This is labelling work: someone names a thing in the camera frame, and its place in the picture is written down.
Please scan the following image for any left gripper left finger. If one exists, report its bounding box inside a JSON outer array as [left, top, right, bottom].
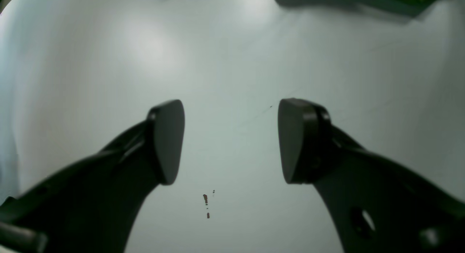
[[0, 100, 185, 253]]

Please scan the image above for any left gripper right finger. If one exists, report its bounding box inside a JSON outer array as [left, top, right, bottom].
[[278, 98, 465, 253]]

